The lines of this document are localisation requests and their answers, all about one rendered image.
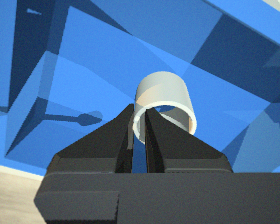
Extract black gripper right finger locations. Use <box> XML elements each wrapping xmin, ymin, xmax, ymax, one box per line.
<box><xmin>145</xmin><ymin>107</ymin><xmax>233</xmax><ymax>173</ymax></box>

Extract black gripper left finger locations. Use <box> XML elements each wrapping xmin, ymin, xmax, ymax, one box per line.
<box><xmin>44</xmin><ymin>103</ymin><xmax>134</xmax><ymax>176</ymax></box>

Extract grey metal ring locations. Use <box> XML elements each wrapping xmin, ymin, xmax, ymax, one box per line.
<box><xmin>133</xmin><ymin>71</ymin><xmax>197</xmax><ymax>144</ymax></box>

